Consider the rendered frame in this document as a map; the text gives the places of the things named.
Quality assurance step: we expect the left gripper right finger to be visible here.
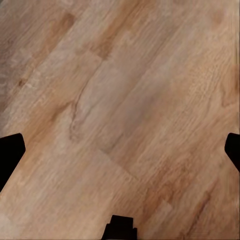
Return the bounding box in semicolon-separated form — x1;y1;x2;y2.
224;133;240;172

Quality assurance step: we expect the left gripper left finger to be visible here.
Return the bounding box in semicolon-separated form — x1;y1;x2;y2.
0;133;26;192

